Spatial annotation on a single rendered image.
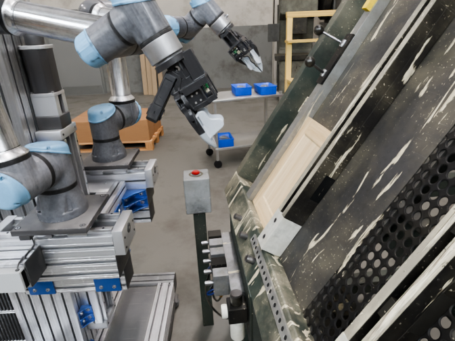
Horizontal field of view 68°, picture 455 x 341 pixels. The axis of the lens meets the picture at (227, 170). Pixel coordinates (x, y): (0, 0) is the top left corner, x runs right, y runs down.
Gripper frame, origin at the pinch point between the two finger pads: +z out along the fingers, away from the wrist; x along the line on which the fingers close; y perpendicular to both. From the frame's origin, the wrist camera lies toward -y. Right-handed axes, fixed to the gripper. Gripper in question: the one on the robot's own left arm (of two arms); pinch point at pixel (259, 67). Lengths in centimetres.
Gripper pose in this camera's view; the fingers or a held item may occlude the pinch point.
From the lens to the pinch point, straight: 141.4
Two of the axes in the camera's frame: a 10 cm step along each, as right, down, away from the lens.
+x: 7.2, -5.2, -4.6
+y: -1.4, 5.4, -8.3
